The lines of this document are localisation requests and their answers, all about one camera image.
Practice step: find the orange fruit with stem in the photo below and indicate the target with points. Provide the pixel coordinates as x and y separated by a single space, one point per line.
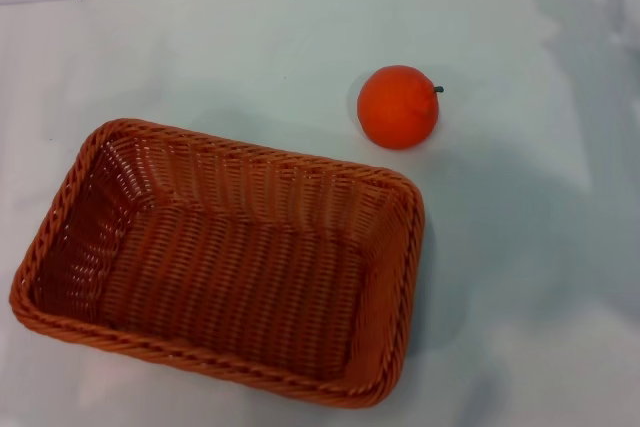
397 109

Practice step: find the orange woven rectangular basket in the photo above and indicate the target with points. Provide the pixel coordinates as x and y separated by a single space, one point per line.
240 267

